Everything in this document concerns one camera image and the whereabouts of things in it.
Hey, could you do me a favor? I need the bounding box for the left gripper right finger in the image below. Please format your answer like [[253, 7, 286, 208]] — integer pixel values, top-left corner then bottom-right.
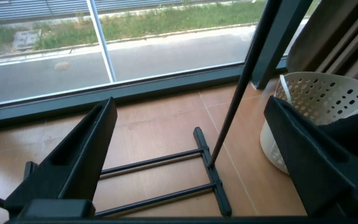
[[263, 95, 358, 218]]

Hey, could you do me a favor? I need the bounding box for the window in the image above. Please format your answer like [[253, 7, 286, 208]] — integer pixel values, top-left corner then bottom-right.
[[0, 0, 321, 135]]

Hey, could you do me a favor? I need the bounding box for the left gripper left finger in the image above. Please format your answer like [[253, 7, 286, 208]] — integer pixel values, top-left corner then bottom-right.
[[4, 96, 119, 218]]

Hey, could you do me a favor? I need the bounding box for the black clothes rack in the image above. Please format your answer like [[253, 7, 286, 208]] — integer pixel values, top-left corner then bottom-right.
[[0, 0, 283, 218]]

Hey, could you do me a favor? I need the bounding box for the white laundry basket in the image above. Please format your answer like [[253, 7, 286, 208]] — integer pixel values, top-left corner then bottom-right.
[[259, 71, 358, 175]]

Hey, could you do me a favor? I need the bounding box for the brown curtain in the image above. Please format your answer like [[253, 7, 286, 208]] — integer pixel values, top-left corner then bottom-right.
[[286, 0, 358, 88]]

